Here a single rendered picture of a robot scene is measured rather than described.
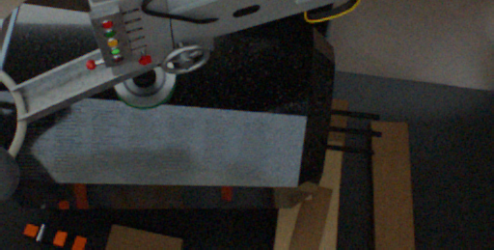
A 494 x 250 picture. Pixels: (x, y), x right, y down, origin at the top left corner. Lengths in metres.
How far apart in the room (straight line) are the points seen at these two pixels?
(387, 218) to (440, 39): 0.96
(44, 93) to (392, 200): 1.56
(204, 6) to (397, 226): 1.56
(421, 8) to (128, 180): 1.80
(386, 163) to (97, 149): 1.32
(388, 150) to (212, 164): 1.02
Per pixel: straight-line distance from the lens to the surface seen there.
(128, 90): 2.63
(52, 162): 2.81
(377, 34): 3.79
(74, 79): 2.57
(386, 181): 3.41
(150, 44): 2.23
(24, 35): 2.83
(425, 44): 3.81
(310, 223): 3.18
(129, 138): 2.70
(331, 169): 3.27
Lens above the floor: 3.27
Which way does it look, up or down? 64 degrees down
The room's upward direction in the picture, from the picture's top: 6 degrees counter-clockwise
